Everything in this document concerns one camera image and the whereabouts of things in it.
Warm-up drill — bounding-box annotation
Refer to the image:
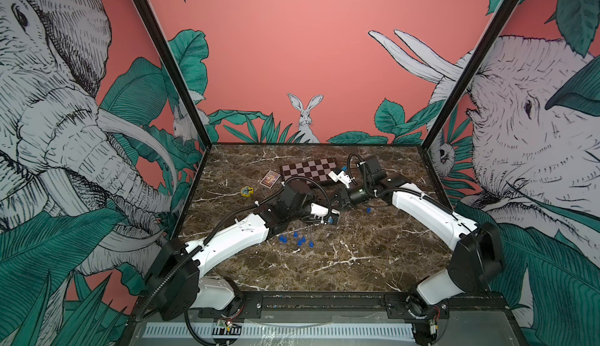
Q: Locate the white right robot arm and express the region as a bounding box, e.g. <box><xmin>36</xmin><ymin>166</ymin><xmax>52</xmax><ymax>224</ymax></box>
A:
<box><xmin>328</xmin><ymin>155</ymin><xmax>505</xmax><ymax>316</ymax></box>

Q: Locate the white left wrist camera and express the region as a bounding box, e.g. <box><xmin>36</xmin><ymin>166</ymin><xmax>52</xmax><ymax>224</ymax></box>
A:
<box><xmin>308</xmin><ymin>203</ymin><xmax>340</xmax><ymax>225</ymax></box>

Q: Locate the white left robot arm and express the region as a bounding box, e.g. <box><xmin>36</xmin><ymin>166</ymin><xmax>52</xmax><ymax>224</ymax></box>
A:
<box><xmin>135</xmin><ymin>181</ymin><xmax>334</xmax><ymax>322</ymax></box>

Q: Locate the black frame post right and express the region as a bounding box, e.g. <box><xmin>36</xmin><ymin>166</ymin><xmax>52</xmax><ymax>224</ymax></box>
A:
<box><xmin>420</xmin><ymin>0</ymin><xmax>520</xmax><ymax>151</ymax></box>

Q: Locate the brown checkered chess board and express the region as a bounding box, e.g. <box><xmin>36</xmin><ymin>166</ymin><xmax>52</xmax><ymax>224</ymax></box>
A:
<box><xmin>280</xmin><ymin>158</ymin><xmax>338</xmax><ymax>186</ymax></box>

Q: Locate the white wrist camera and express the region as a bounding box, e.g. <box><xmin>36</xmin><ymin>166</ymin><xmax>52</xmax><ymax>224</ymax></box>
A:
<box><xmin>308</xmin><ymin>203</ymin><xmax>340</xmax><ymax>225</ymax></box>
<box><xmin>328</xmin><ymin>168</ymin><xmax>353</xmax><ymax>189</ymax></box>

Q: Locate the black frame post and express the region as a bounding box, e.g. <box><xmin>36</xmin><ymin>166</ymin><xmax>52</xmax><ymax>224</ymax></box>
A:
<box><xmin>420</xmin><ymin>0</ymin><xmax>520</xmax><ymax>151</ymax></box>
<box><xmin>132</xmin><ymin>0</ymin><xmax>212</xmax><ymax>151</ymax></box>

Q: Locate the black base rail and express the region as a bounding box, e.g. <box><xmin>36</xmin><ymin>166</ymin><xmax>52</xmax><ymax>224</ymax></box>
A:
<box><xmin>135</xmin><ymin>290</ymin><xmax>509</xmax><ymax>321</ymax></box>

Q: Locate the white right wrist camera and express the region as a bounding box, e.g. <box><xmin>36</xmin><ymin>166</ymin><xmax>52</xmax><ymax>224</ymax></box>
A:
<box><xmin>328</xmin><ymin>168</ymin><xmax>353</xmax><ymax>189</ymax></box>

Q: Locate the white slotted cable duct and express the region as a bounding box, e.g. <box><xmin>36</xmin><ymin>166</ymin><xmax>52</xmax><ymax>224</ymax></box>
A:
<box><xmin>142</xmin><ymin>322</ymin><xmax>416</xmax><ymax>342</ymax></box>

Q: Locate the black frame post left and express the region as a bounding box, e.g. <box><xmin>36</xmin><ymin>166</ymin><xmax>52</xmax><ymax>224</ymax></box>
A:
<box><xmin>132</xmin><ymin>0</ymin><xmax>212</xmax><ymax>151</ymax></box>

